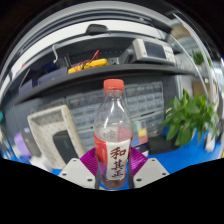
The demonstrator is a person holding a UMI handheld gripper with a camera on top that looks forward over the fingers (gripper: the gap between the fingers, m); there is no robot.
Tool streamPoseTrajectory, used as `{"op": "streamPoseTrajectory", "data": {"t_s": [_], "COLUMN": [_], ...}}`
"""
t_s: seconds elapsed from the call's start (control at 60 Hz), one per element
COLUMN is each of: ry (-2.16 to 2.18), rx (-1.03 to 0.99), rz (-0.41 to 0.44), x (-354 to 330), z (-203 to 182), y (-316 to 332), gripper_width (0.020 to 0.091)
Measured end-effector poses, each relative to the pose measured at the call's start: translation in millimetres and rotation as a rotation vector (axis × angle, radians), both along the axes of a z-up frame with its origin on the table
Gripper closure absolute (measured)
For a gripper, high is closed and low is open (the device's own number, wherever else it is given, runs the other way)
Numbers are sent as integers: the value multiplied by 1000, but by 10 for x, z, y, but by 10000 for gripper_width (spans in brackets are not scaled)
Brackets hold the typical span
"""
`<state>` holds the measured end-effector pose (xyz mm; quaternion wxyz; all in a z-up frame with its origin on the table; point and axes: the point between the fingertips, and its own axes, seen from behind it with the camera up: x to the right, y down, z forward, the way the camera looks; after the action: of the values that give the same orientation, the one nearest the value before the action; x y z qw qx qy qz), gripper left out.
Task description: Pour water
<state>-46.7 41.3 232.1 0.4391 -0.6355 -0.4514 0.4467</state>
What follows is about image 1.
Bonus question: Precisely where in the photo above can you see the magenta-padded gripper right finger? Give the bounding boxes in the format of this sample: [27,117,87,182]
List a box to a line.
[127,146,170,190]

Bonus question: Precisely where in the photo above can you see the black wall shelf unit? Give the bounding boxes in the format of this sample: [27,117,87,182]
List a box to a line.
[0,19,201,108]

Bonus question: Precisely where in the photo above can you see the black flat case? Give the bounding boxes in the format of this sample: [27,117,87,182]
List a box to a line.
[148,133,181,156]

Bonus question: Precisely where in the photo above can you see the black speaker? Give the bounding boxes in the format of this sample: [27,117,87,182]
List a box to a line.
[52,129,80,165]

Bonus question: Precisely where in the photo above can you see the green potted plant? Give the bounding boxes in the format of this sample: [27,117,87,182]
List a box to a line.
[162,88,222,153]

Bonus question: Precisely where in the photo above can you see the dark grey upright box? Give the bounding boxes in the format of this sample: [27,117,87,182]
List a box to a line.
[21,128,43,158]

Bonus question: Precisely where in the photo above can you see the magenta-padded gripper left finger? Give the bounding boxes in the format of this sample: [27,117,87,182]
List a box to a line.
[58,147,100,190]

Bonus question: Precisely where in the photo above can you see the white pegboard tray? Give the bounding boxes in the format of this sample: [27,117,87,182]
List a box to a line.
[26,104,86,170]

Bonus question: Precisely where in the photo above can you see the white wire shelf unit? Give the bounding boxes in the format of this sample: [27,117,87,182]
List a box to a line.
[169,13,224,111]

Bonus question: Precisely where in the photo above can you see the grey small-parts drawer cabinet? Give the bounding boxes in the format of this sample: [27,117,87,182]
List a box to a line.
[123,81,165,118]
[77,128,98,153]
[133,111,166,138]
[65,89,108,129]

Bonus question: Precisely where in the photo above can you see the clear red-capped drink bottle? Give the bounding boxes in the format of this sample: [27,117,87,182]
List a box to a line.
[92,78,134,190]

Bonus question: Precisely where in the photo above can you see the clear organizer case colourful parts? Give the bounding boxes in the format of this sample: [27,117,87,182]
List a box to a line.
[131,119,149,148]

